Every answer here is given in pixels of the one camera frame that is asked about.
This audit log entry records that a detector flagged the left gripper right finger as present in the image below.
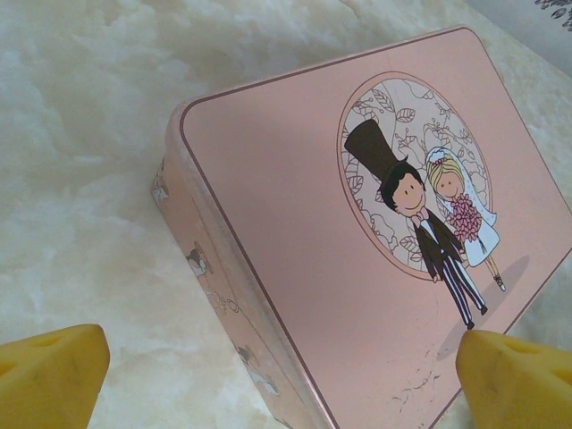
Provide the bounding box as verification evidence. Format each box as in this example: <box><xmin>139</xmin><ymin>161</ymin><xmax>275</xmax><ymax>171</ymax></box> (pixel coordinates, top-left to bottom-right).
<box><xmin>455</xmin><ymin>329</ymin><xmax>572</xmax><ymax>429</ymax></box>

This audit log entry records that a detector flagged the pink wedding couple tin box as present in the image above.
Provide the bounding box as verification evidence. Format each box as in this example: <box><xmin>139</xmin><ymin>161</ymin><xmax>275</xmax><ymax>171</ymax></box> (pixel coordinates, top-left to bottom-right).
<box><xmin>150</xmin><ymin>25</ymin><xmax>572</xmax><ymax>429</ymax></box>

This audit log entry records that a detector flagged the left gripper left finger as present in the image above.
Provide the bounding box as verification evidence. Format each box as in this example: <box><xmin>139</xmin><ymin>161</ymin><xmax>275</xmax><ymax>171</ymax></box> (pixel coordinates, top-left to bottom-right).
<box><xmin>0</xmin><ymin>324</ymin><xmax>111</xmax><ymax>429</ymax></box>

